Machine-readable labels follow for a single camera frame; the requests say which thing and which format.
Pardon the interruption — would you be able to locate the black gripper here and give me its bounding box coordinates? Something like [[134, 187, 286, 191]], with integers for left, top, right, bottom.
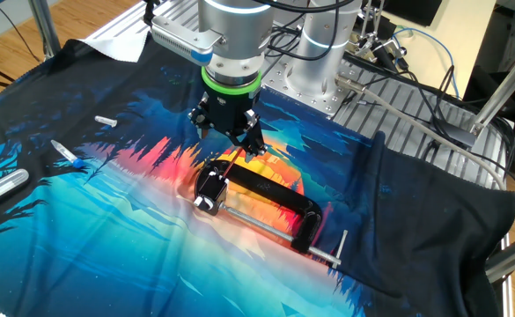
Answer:
[[188, 85, 268, 164]]

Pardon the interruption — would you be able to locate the black white pencil sharpener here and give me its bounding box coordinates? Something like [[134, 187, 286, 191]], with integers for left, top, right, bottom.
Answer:
[[194, 170, 231, 217]]

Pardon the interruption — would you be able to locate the red pencil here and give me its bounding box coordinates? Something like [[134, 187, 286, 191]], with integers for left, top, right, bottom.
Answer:
[[223, 148, 244, 178]]

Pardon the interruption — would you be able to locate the black C-clamp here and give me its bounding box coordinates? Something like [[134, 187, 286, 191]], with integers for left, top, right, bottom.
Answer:
[[194, 160, 349, 269]]

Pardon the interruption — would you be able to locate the small clear tube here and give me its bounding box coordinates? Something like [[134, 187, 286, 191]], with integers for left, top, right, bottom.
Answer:
[[94, 114, 119, 129]]

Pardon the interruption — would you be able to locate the small clear blue marker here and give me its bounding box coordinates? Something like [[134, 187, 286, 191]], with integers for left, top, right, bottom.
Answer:
[[49, 139, 85, 170]]

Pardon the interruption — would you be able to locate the metal clamp fixture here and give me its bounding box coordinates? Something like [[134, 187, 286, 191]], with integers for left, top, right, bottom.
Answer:
[[343, 0, 408, 71]]

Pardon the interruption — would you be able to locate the printed sunset forest cloth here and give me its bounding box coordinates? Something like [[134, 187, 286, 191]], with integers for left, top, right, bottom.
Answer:
[[0, 33, 515, 317]]

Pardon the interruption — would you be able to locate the black monitor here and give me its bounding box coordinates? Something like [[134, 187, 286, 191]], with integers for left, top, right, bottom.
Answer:
[[379, 0, 444, 27]]

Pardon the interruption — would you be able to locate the grey power adapter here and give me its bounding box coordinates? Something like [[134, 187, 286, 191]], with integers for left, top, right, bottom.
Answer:
[[432, 119, 478, 149]]

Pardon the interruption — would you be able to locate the large clear tube blue cap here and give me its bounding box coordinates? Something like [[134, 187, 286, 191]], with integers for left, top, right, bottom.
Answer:
[[0, 168, 31, 208]]

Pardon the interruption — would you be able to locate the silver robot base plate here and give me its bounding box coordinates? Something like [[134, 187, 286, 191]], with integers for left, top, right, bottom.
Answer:
[[261, 56, 375, 121]]

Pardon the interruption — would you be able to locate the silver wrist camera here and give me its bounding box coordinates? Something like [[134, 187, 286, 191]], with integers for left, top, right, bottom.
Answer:
[[151, 15, 224, 67]]

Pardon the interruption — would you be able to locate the grey cable metal connector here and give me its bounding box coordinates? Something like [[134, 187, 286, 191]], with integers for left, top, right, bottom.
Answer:
[[335, 73, 508, 191]]

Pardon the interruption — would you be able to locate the black cable bundle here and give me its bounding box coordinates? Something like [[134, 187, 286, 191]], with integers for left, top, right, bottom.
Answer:
[[340, 52, 515, 195]]

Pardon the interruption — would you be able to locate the blue cable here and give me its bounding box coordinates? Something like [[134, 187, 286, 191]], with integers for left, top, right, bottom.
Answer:
[[392, 26, 460, 99]]

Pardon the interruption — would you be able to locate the aluminium frame post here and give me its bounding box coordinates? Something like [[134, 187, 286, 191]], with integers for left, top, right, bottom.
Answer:
[[470, 30, 515, 136], [485, 226, 515, 283], [27, 0, 63, 61]]

